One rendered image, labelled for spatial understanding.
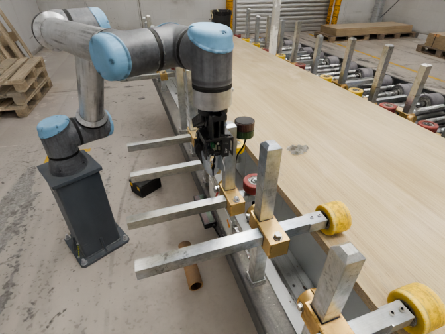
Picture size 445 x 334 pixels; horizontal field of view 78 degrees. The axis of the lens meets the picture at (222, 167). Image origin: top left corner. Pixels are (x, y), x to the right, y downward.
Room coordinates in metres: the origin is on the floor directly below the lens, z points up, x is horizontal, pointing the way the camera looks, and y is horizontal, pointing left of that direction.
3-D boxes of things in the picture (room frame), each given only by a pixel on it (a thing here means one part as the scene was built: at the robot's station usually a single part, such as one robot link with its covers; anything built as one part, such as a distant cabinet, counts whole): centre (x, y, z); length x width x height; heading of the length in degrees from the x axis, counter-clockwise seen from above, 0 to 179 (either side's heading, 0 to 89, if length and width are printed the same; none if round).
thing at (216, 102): (0.61, 0.02, 1.23); 0.10 x 0.09 x 0.05; 109
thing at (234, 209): (0.71, -0.03, 0.85); 0.13 x 0.06 x 0.05; 19
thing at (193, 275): (1.02, 0.19, 0.04); 0.30 x 0.08 x 0.08; 19
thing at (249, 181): (0.72, -0.11, 0.85); 0.08 x 0.08 x 0.11
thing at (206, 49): (0.62, 0.03, 1.31); 0.10 x 0.09 x 0.12; 43
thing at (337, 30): (8.49, -3.98, 0.23); 2.41 x 0.77 x 0.17; 106
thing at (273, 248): (0.47, -0.11, 0.95); 0.13 x 0.06 x 0.05; 19
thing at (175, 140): (1.14, 0.22, 0.82); 0.43 x 0.03 x 0.04; 109
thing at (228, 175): (0.73, -0.02, 0.87); 0.03 x 0.03 x 0.48; 19
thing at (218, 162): (0.62, 0.01, 1.04); 0.06 x 0.03 x 0.09; 19
